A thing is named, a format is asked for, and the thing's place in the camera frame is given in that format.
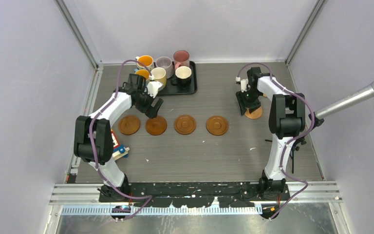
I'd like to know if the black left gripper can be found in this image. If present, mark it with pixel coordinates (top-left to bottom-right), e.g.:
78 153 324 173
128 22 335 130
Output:
134 87 163 118

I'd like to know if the black microphone tripod stand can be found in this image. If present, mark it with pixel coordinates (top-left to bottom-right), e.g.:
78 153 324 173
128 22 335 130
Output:
262 106 308 180

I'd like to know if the black mug cream inside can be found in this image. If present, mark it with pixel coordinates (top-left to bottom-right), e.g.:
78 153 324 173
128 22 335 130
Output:
171 66 192 88

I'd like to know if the blue mug orange inside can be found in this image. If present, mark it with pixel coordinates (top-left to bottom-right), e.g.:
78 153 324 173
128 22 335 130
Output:
135 69 150 80

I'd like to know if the pink patterned mug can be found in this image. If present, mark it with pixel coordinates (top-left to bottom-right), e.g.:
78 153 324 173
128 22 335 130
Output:
173 50 190 70

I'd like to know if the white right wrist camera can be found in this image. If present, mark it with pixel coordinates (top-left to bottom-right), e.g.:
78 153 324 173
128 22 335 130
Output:
235 76 248 93

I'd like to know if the woven rattan coaster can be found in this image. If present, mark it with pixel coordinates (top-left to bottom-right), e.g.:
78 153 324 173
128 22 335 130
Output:
244 107 263 119

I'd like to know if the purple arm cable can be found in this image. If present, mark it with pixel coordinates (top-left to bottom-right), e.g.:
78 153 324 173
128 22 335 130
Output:
88 59 154 221
236 62 316 221

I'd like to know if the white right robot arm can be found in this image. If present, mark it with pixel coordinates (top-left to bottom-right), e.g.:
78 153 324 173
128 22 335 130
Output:
235 67 305 200

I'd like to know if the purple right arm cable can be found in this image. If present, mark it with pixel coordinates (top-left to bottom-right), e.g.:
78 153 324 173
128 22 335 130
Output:
236 62 316 221

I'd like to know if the silver microphone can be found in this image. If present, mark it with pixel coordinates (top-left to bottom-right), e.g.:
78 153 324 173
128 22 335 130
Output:
315 81 374 119

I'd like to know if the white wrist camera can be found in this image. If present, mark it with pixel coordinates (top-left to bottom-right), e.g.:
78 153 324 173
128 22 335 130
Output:
146 75 164 98
235 76 248 93

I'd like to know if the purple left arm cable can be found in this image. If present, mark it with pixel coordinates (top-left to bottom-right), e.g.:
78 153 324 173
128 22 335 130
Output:
88 59 154 221

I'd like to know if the white mug orange inside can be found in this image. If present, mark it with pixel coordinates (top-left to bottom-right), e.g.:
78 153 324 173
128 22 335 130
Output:
135 55 155 71

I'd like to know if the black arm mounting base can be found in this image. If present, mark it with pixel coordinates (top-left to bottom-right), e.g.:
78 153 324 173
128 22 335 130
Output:
98 182 290 208

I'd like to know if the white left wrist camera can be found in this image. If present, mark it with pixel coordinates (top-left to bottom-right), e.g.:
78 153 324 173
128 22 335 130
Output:
146 75 164 98

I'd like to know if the toy block house car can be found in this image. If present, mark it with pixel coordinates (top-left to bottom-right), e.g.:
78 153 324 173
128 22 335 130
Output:
111 130 130 160

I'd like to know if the black serving tray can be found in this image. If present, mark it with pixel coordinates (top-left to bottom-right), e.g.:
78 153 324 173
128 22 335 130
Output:
134 60 198 97

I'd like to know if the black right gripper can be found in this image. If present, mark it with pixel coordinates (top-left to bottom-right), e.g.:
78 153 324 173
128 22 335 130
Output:
236 88 262 116

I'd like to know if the brown wooden coaster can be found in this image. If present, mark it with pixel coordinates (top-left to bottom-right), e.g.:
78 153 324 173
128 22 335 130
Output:
145 116 168 136
118 115 141 135
206 116 229 136
174 115 196 135

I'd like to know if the lilac mug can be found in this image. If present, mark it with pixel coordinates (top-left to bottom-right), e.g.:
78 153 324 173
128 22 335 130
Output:
155 57 174 78

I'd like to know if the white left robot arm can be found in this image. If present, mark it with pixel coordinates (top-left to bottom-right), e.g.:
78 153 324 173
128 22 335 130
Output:
74 74 163 202

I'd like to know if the yellow mug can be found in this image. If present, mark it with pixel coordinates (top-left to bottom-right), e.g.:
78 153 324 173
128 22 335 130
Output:
151 67 167 91

